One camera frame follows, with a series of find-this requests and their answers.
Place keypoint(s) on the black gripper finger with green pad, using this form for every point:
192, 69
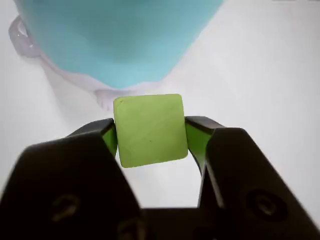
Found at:
250, 190

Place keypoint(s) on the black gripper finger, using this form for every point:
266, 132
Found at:
75, 190

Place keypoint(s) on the green lego block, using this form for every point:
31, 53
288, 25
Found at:
150, 130

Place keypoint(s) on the teal whale-shaped trash bin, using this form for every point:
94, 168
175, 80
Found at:
112, 42

